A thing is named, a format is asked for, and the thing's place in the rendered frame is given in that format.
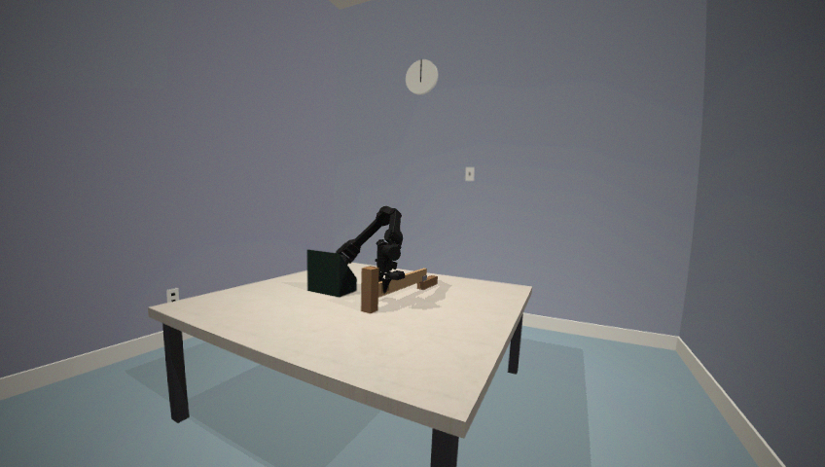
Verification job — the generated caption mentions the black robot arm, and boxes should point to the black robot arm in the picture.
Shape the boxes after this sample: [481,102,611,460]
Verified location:
[336,206,403,269]

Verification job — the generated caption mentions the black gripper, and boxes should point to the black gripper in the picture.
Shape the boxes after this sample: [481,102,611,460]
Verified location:
[375,257,405,293]

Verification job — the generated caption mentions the long wooden rail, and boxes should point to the long wooden rail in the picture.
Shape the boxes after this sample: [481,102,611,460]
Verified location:
[378,269,427,298]

